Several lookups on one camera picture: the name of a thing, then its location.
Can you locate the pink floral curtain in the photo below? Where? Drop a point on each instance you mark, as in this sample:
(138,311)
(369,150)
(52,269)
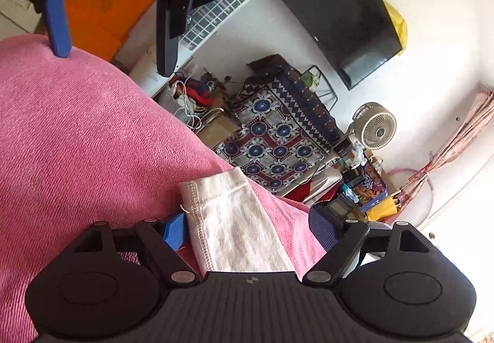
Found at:
(459,142)

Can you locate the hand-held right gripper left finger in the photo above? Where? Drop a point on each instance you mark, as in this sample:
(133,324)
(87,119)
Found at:
(175,233)

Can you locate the green frog toy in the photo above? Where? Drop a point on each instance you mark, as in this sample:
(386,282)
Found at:
(310,79)

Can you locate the brown cardboard box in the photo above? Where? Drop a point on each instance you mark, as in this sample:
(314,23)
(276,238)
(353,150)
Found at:
(218,131)

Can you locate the pink hula hoop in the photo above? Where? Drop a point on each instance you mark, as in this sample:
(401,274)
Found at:
(430,192)

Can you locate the white tower fan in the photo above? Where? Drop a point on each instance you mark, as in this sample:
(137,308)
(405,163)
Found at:
(216,19)

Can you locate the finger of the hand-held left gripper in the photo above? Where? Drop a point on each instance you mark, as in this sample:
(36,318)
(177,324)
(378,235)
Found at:
(58,23)
(169,30)

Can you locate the white wicker basket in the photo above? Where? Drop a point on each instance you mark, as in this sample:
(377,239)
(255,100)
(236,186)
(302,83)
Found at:
(169,102)

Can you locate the yellow paper bag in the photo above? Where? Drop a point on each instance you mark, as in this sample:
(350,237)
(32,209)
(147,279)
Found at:
(382,209)

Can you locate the patterned cloth cover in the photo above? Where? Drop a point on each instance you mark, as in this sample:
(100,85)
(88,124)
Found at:
(278,134)

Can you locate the pink blanket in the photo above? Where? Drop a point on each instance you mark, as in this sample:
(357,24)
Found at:
(88,142)

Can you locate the beige long-sleeved shirt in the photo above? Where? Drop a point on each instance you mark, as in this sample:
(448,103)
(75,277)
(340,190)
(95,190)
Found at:
(235,227)

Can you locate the white and red cloth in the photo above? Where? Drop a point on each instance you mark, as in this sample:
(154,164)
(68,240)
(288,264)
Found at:
(320,185)

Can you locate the beige pedestal fan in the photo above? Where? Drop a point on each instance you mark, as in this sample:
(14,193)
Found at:
(376,127)

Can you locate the black television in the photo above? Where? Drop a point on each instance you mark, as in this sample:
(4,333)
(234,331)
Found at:
(343,7)

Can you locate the red and blue cloth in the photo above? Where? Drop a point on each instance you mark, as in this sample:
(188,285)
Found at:
(200,92)

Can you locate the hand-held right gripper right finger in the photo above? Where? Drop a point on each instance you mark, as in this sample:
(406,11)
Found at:
(321,223)

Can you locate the colourful game box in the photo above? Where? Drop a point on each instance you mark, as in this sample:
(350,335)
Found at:
(368,188)

